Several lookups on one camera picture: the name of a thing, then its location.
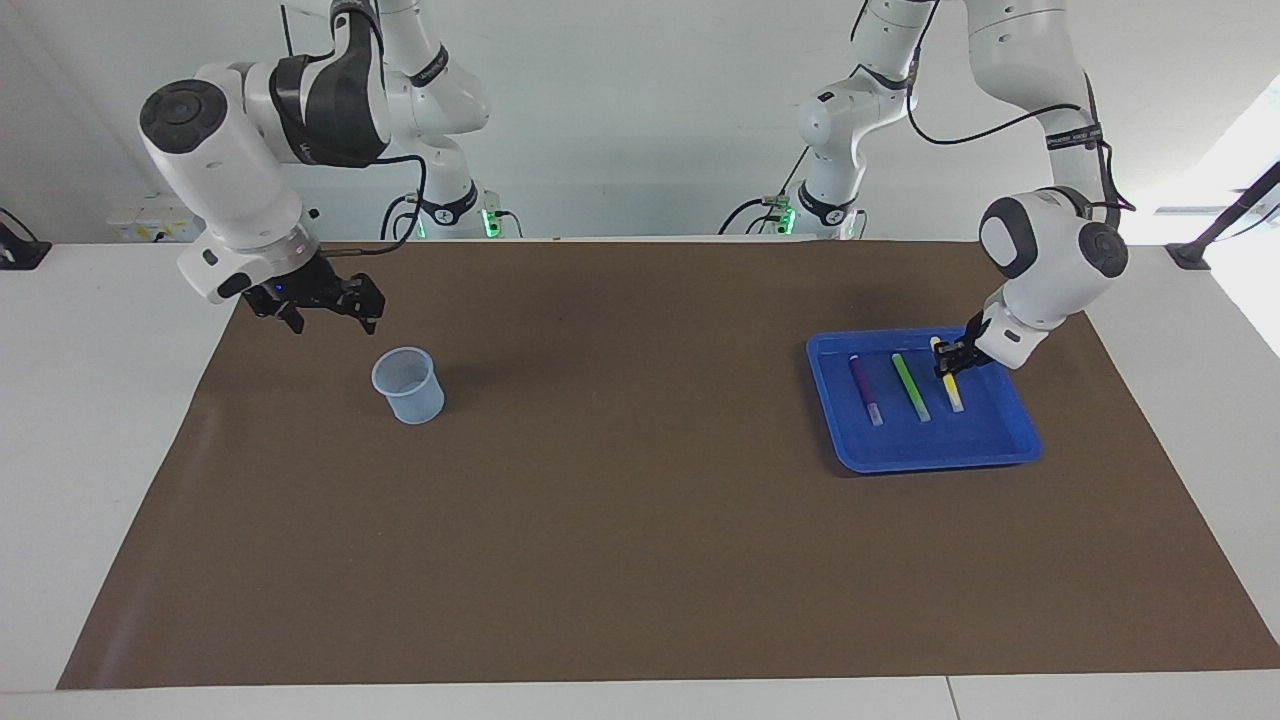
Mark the black clamp with pole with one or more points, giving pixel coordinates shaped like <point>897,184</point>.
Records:
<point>1195,255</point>

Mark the purple marker pen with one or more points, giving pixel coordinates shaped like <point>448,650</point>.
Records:
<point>864,388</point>

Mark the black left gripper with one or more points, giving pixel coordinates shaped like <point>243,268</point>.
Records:
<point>978,342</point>

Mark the green marker pen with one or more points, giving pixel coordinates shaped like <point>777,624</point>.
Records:
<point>910,388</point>

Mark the green lit connector module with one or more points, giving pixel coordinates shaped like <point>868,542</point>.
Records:
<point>784,215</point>
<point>491,222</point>

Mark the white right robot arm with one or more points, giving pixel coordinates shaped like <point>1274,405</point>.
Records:
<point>230,170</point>

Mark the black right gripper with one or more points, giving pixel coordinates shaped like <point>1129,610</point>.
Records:
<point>298,288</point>

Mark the white power strip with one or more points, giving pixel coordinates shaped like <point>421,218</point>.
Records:
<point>140,225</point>

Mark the brown table mat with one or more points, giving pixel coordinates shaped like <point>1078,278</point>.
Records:
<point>620,520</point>

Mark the black table clamp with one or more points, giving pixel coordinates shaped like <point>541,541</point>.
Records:
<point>20,250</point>

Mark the yellow marker pen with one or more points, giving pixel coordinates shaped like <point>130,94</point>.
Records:
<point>953,395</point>

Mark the translucent plastic cup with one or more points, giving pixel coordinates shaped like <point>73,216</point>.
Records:
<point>410,400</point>

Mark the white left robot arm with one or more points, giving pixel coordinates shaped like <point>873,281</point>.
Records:
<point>1050,260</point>

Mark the blue plastic tray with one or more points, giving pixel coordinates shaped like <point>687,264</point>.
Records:
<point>990,440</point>

